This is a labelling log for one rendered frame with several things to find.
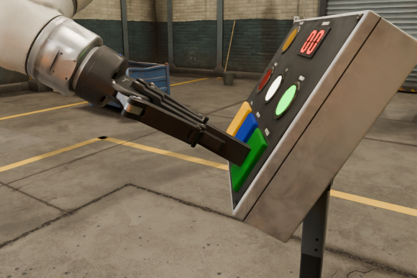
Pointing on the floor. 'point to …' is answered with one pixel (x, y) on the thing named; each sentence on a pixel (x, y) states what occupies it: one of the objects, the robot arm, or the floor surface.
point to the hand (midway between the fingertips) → (223, 144)
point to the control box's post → (314, 238)
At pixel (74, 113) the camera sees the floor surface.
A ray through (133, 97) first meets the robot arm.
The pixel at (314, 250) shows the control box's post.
